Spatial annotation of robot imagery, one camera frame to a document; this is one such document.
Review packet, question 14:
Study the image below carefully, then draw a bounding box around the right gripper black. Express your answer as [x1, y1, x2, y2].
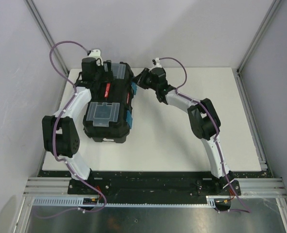
[130, 68, 158, 92]

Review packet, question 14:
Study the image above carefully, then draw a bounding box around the black plastic toolbox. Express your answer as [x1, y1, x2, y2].
[83, 62, 135, 143]

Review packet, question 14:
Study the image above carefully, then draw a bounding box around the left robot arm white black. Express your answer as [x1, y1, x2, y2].
[42, 78, 95, 194]

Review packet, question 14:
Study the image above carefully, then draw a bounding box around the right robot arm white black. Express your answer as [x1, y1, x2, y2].
[133, 67, 234, 195]

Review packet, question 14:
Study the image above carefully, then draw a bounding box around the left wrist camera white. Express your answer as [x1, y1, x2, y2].
[88, 49, 103, 66]

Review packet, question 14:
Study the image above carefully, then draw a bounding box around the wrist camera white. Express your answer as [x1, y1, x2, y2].
[88, 49, 103, 66]
[151, 57, 162, 69]

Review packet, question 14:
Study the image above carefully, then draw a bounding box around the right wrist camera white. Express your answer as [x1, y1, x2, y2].
[151, 57, 162, 69]

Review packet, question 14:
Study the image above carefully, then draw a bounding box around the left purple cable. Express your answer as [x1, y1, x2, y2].
[34, 40, 107, 219]

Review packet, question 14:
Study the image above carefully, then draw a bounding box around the purple cable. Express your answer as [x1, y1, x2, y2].
[157, 57, 252, 214]
[34, 40, 107, 219]

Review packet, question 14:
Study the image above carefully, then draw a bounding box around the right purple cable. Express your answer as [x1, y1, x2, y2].
[157, 57, 252, 214]

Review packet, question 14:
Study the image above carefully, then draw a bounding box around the left aluminium frame post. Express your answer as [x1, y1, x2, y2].
[24, 0, 69, 75]

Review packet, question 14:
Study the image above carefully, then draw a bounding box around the aluminium frame post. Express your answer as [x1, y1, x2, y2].
[236, 0, 284, 74]
[24, 0, 69, 75]

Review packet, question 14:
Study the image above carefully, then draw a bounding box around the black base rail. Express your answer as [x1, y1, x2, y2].
[68, 170, 246, 202]

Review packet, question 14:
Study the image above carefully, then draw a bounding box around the grey slotted cable duct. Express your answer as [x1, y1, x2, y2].
[33, 196, 231, 208]

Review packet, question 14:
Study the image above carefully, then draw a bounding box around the right aluminium frame post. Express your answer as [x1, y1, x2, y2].
[236, 0, 284, 74]

